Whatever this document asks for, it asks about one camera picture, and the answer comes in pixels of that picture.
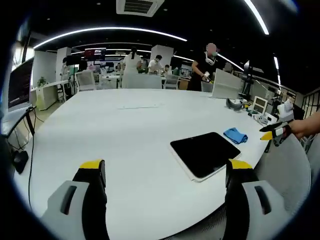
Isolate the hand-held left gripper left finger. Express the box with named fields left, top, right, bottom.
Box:
left=41, top=158, right=111, bottom=240

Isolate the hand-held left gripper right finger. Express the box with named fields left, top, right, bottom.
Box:
left=223, top=158, right=288, bottom=240

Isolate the blue cleaning cloth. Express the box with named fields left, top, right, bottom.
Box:
left=223, top=127, right=249, bottom=145

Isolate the person's right hand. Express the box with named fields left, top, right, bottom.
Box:
left=289, top=119, right=310, bottom=140

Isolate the small white device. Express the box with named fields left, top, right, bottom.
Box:
left=254, top=113, right=270, bottom=125

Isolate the white mesh office chair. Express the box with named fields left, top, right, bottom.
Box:
left=251, top=134, right=312, bottom=222

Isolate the grey headset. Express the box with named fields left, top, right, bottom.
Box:
left=226, top=97, right=245, bottom=114

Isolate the person's grey clothing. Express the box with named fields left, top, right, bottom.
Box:
left=306, top=133, right=320, bottom=176

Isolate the white desk partition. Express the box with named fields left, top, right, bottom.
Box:
left=211, top=68, right=245, bottom=100

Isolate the black computer mouse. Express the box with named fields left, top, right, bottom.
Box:
left=11, top=149, right=30, bottom=175

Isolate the black monitor stand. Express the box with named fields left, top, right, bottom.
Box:
left=24, top=105, right=37, bottom=137

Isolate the short ceiling light strip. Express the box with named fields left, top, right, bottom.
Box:
left=243, top=0, right=270, bottom=36

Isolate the white cabinet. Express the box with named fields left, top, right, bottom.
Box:
left=35, top=83, right=61, bottom=111

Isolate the green potted plant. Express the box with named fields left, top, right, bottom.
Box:
left=37, top=76, right=50, bottom=88

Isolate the computer monitor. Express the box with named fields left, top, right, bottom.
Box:
left=7, top=58, right=35, bottom=113

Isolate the grey panel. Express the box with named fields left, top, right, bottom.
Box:
left=121, top=73, right=163, bottom=90

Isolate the ceiling air conditioner vent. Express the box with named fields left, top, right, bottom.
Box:
left=115, top=0, right=165, bottom=18

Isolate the long curved ceiling light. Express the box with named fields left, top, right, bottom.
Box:
left=33, top=26, right=188, bottom=50

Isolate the white picture frame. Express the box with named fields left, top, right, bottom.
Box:
left=252, top=96, right=268, bottom=113

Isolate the black cable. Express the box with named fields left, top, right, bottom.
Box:
left=26, top=107, right=39, bottom=210

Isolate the wall television screen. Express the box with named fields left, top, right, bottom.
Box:
left=84, top=47, right=107, bottom=61

